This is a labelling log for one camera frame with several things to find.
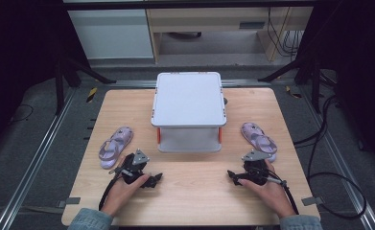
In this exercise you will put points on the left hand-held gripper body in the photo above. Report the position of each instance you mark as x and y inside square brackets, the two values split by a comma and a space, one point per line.
[134, 166]

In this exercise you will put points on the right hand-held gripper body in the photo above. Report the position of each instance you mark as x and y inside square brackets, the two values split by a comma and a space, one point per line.
[255, 169]

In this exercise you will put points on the purple sandal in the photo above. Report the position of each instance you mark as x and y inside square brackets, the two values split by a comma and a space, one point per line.
[258, 139]
[114, 145]

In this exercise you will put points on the white lidded storage box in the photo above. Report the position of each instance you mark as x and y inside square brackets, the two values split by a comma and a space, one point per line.
[188, 99]

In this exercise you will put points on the person's left hand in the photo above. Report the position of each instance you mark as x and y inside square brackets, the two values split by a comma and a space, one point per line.
[122, 195]

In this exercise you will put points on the person's right hand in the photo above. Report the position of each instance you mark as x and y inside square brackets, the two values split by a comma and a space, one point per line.
[271, 195]

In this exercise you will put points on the grey tape piece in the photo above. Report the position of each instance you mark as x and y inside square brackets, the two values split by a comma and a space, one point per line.
[70, 201]
[312, 201]

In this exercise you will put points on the yellow black tape strip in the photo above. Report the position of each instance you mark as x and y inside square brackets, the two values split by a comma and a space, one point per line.
[292, 92]
[91, 95]

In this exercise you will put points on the black metal stand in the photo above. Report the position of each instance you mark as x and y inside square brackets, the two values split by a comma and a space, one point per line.
[316, 86]
[59, 89]

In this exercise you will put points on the white cabinet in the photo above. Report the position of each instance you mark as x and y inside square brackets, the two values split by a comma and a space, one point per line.
[111, 35]

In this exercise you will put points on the wooden desk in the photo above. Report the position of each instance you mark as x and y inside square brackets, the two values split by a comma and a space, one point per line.
[207, 19]

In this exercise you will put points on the aluminium floor rail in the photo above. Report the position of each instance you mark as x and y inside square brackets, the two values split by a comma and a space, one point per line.
[35, 163]
[345, 172]

